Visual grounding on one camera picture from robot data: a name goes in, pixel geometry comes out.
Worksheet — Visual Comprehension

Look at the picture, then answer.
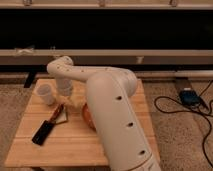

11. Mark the wooden table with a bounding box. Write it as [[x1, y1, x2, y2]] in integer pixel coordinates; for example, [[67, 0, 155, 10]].
[[4, 78, 161, 168]]

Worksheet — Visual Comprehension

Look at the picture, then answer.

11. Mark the white sponge block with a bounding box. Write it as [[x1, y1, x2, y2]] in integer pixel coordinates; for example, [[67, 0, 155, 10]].
[[55, 110, 68, 124]]

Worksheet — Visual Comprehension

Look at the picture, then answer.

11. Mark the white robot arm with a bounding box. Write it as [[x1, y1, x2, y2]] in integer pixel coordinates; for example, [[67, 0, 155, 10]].
[[47, 56, 161, 171]]

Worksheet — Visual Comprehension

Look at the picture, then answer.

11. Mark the red pepper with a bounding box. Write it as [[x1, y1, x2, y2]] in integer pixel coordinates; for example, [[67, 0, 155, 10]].
[[49, 104, 64, 123]]

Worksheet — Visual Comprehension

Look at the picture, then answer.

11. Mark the orange ceramic bowl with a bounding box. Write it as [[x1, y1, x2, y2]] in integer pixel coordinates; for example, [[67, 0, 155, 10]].
[[82, 104, 96, 131]]

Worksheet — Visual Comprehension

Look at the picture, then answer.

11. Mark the white plastic cup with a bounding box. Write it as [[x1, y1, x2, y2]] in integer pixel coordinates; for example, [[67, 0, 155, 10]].
[[36, 84, 55, 105]]

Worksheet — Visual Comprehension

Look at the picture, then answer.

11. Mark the black smartphone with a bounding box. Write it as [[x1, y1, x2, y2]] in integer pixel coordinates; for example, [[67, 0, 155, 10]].
[[32, 120, 54, 145]]

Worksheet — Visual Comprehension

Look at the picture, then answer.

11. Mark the black cable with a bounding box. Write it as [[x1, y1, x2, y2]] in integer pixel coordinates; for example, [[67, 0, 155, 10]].
[[153, 79, 213, 168]]

